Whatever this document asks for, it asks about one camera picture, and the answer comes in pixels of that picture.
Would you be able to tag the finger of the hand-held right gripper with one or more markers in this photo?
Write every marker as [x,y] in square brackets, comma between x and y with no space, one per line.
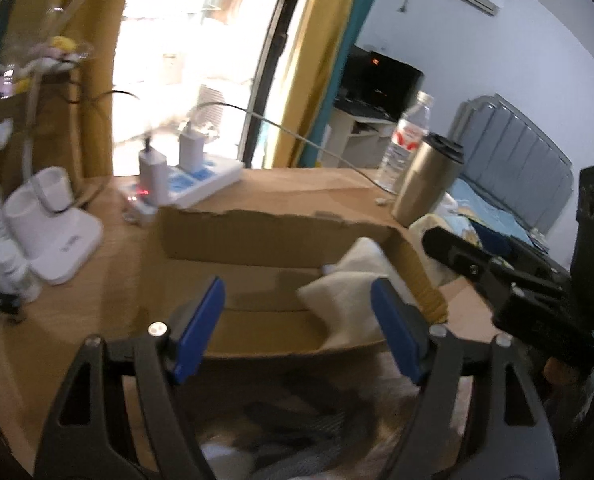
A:
[467,260]
[494,239]

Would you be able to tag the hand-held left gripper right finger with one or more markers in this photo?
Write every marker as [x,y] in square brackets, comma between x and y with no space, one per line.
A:
[394,330]

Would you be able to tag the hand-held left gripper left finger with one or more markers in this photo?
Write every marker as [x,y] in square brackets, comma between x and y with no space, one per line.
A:
[199,330]

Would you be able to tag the cardboard box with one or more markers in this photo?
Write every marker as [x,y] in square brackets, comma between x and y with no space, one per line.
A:
[257,240]

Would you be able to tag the grey striped cloth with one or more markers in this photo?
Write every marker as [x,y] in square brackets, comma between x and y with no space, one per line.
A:
[307,422]

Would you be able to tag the light blue bedsheet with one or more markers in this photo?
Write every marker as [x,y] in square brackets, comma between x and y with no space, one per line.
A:
[502,215]

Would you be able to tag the white kettle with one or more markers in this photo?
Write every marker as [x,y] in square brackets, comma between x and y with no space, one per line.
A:
[432,230]

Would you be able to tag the folded white towel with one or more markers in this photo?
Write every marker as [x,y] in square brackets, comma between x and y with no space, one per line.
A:
[347,290]

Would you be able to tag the steel tumbler with black lid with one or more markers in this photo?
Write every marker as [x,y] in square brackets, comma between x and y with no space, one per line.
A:
[422,185]

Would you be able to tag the grey padded bed headboard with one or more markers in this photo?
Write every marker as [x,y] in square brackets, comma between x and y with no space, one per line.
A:
[517,145]

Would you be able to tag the small white adapter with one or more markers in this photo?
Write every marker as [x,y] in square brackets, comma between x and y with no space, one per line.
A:
[383,201]

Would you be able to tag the clear water bottle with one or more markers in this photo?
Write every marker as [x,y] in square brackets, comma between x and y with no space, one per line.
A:
[407,135]

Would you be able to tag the white power strip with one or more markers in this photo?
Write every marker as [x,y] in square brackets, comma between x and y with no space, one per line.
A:
[202,180]

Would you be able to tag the white desk lamp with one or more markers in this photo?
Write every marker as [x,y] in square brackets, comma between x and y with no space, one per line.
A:
[57,240]

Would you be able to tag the white cabinet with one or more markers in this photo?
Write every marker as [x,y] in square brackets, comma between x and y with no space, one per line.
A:
[349,132]

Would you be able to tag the black monitor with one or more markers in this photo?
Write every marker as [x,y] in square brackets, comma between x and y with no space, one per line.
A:
[382,80]

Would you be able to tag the yellow curtain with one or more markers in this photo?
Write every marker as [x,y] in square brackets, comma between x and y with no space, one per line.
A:
[97,35]
[317,60]

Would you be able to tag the wrapped plush flower bouquet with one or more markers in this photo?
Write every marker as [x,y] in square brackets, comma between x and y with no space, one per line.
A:
[52,55]

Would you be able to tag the black window frame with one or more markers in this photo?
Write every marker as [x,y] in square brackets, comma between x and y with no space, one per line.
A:
[274,60]

